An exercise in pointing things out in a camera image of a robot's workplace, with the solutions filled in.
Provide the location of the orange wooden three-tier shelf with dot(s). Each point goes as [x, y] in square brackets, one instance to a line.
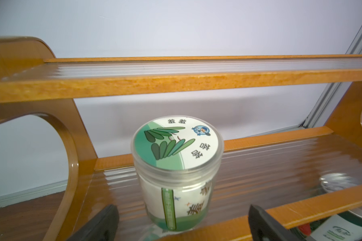
[34, 82]

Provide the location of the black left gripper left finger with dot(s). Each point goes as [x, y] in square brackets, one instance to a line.
[102, 227]

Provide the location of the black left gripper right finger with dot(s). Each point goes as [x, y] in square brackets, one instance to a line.
[264, 227]

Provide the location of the mimosa seed jar green label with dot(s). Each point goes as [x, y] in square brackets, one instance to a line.
[177, 159]

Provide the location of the metal can green label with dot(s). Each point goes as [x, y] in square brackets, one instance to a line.
[345, 226]

